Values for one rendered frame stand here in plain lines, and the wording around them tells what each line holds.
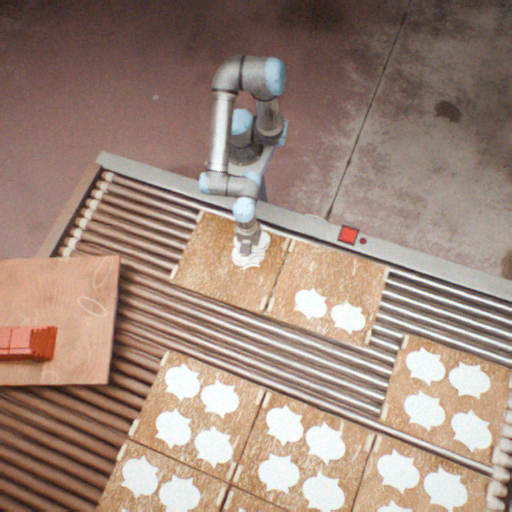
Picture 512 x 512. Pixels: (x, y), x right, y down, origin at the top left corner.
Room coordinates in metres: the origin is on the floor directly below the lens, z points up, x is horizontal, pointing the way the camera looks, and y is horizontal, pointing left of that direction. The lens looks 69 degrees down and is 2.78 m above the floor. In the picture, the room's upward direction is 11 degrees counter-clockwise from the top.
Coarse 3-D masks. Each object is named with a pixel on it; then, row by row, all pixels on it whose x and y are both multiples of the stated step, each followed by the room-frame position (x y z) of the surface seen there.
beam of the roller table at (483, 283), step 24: (120, 168) 1.30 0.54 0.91; (144, 168) 1.27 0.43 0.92; (192, 192) 1.10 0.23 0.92; (264, 216) 0.91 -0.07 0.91; (288, 216) 0.89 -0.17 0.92; (336, 240) 0.73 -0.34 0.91; (408, 264) 0.57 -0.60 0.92; (432, 264) 0.55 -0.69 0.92; (456, 264) 0.53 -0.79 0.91; (480, 288) 0.41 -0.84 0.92; (504, 288) 0.39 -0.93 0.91
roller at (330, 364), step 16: (128, 288) 0.71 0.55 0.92; (160, 304) 0.61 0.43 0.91; (176, 304) 0.60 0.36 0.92; (208, 320) 0.50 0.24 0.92; (224, 320) 0.49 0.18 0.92; (256, 336) 0.40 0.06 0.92; (272, 336) 0.39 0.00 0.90; (288, 352) 0.32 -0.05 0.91; (304, 352) 0.30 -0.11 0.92; (336, 368) 0.22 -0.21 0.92; (352, 368) 0.21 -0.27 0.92; (384, 384) 0.13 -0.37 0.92
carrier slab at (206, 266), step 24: (216, 216) 0.95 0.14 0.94; (192, 240) 0.86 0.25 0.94; (216, 240) 0.83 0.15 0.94; (192, 264) 0.75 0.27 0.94; (216, 264) 0.73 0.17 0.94; (264, 264) 0.68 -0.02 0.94; (192, 288) 0.64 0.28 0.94; (216, 288) 0.62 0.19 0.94; (240, 288) 0.60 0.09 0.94; (264, 288) 0.58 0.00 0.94
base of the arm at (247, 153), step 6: (252, 144) 1.25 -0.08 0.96; (258, 144) 1.28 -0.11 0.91; (234, 150) 1.25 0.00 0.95; (240, 150) 1.23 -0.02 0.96; (246, 150) 1.23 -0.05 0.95; (252, 150) 1.24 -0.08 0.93; (258, 150) 1.26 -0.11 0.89; (234, 156) 1.24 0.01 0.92; (240, 156) 1.23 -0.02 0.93; (246, 156) 1.22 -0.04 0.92; (252, 156) 1.23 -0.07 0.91
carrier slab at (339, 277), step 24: (288, 264) 0.66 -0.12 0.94; (312, 264) 0.64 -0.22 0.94; (336, 264) 0.62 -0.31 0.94; (360, 264) 0.60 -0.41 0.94; (288, 288) 0.56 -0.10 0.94; (312, 288) 0.54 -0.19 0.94; (336, 288) 0.52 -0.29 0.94; (360, 288) 0.50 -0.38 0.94; (288, 312) 0.47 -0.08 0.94; (336, 336) 0.33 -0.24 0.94; (360, 336) 0.32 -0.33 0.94
